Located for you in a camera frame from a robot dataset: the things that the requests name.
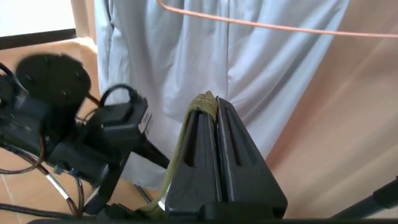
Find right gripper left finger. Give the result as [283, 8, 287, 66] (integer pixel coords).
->
[164, 110, 222, 218]

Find pale grey shorts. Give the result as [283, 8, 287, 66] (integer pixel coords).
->
[94, 0, 351, 190]

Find black clothes rack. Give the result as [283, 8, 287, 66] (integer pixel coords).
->
[133, 177, 398, 219]

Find pink clothes hanger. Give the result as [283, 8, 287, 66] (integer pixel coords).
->
[157, 0, 398, 39]

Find green garment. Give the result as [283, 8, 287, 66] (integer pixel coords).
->
[136, 90, 220, 220]

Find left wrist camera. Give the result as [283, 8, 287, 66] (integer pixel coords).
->
[88, 93, 149, 147]

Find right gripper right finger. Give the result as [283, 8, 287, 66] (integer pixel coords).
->
[216, 96, 289, 218]

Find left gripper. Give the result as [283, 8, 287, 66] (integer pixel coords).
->
[46, 110, 170, 216]

